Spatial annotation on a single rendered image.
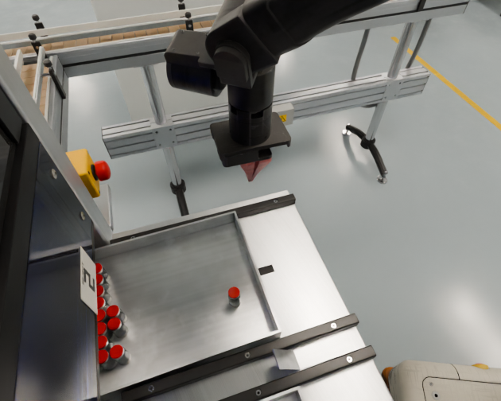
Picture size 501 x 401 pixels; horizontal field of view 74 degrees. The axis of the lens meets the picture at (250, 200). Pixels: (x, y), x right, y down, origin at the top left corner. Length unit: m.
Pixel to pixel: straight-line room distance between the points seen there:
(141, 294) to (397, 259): 1.39
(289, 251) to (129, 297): 0.32
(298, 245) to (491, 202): 1.72
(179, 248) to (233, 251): 0.11
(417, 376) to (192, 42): 1.19
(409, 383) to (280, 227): 0.78
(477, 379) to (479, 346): 0.40
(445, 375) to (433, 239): 0.80
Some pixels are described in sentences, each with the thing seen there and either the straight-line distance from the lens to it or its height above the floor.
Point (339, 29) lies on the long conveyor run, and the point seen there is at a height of 0.86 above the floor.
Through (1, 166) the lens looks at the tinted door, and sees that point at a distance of 0.44.
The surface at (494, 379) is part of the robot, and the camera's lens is 1.45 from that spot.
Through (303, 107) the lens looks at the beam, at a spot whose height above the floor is 0.50.
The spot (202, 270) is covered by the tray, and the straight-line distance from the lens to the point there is 0.68.
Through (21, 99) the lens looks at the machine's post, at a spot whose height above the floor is 1.23.
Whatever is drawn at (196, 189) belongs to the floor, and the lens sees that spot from 1.96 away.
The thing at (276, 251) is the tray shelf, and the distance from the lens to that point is 0.69.
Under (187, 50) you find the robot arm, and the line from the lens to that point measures 0.42.
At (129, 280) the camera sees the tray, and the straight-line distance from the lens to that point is 0.70.
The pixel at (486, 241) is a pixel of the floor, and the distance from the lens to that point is 2.11.
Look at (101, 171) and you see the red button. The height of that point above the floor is 1.01.
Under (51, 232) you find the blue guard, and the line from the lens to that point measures 0.48.
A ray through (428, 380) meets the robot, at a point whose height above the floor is 0.28.
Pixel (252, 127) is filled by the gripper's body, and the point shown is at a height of 1.20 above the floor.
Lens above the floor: 1.48
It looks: 52 degrees down
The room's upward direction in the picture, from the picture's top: straight up
